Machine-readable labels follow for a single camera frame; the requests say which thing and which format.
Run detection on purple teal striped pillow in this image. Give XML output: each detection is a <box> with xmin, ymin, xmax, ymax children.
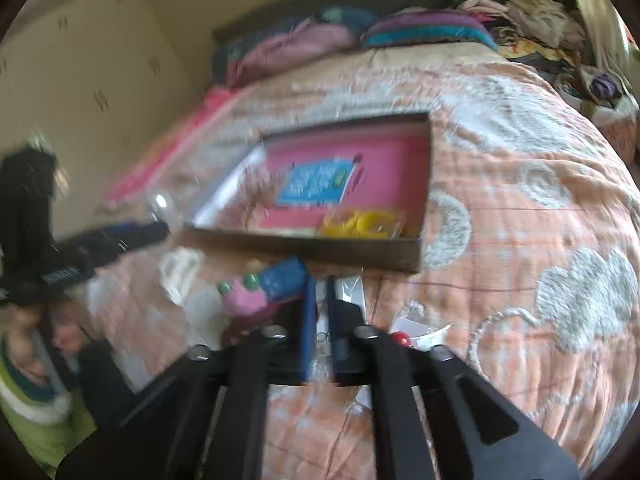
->
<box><xmin>359</xmin><ymin>9</ymin><xmax>502</xmax><ymax>53</ymax></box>

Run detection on white packet with red bead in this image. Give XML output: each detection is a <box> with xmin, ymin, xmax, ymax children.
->
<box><xmin>392</xmin><ymin>316</ymin><xmax>455</xmax><ymax>355</ymax></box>

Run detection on yellow bangles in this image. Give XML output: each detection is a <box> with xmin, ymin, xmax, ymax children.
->
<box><xmin>319</xmin><ymin>206</ymin><xmax>407</xmax><ymax>242</ymax></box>

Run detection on clear plastic bag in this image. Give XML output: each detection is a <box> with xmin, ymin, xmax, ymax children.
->
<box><xmin>159</xmin><ymin>249</ymin><xmax>207</xmax><ymax>307</ymax></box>

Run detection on cream curtain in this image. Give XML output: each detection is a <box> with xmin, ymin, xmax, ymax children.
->
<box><xmin>561</xmin><ymin>0</ymin><xmax>640</xmax><ymax>86</ymax></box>

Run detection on floral bag of fabrics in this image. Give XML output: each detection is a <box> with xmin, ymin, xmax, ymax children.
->
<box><xmin>575</xmin><ymin>60</ymin><xmax>640</xmax><ymax>129</ymax></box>

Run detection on pink printed blanket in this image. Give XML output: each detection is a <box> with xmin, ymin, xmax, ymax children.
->
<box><xmin>104</xmin><ymin>85</ymin><xmax>237</xmax><ymax>209</ymax></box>

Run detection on cream wardrobe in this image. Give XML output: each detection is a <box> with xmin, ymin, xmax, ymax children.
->
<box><xmin>0</xmin><ymin>0</ymin><xmax>212</xmax><ymax>241</ymax></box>

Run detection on cardboard box with pink lining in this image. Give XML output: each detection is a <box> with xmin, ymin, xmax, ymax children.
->
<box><xmin>182</xmin><ymin>111</ymin><xmax>433</xmax><ymax>275</ymax></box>

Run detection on pink fluffy hair accessory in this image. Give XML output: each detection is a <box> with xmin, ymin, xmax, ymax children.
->
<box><xmin>216</xmin><ymin>269</ymin><xmax>282</xmax><ymax>322</ymax></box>

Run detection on clear plastic earring packet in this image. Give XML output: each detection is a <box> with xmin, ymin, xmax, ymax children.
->
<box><xmin>315</xmin><ymin>274</ymin><xmax>372</xmax><ymax>392</ymax></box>

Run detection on pink quilted pillow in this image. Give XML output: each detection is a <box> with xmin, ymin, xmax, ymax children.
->
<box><xmin>211</xmin><ymin>6</ymin><xmax>377</xmax><ymax>89</ymax></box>

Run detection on person's left hand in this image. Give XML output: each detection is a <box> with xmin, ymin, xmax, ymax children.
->
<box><xmin>0</xmin><ymin>305</ymin><xmax>83</xmax><ymax>381</ymax></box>

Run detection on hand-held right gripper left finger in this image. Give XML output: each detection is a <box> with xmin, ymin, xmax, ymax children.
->
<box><xmin>55</xmin><ymin>276</ymin><xmax>321</xmax><ymax>480</ymax></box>

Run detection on pile of clothes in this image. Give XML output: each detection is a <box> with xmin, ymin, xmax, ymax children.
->
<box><xmin>442</xmin><ymin>0</ymin><xmax>603</xmax><ymax>71</ymax></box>

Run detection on person's left forearm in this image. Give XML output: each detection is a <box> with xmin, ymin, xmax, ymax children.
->
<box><xmin>0</xmin><ymin>347</ymin><xmax>98</xmax><ymax>468</ymax></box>

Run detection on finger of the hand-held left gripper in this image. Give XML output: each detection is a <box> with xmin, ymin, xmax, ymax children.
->
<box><xmin>92</xmin><ymin>221</ymin><xmax>172</xmax><ymax>265</ymax></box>
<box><xmin>65</xmin><ymin>220</ymin><xmax>151</xmax><ymax>250</ymax></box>

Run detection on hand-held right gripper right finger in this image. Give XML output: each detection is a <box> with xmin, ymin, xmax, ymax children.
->
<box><xmin>326</xmin><ymin>275</ymin><xmax>583</xmax><ymax>480</ymax></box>

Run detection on beige bed sheet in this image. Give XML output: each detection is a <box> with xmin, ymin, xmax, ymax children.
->
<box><xmin>364</xmin><ymin>42</ymin><xmax>507</xmax><ymax>69</ymax></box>

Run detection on blue accessory card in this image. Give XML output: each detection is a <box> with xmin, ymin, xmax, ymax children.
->
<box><xmin>274</xmin><ymin>156</ymin><xmax>362</xmax><ymax>209</ymax></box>

